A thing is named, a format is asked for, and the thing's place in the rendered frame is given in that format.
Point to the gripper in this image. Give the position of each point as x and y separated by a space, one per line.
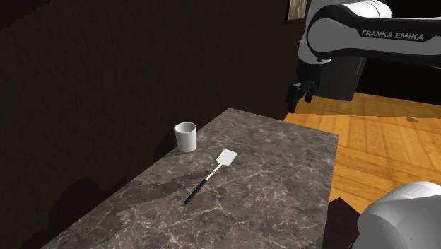
308 73

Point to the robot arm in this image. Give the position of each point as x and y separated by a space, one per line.
344 31

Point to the dark grey cabinet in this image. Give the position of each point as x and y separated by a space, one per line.
341 79

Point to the white cup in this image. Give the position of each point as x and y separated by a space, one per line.
186 139

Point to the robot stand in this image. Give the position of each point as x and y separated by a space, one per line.
339 224

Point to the framed wall picture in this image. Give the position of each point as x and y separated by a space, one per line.
296 9

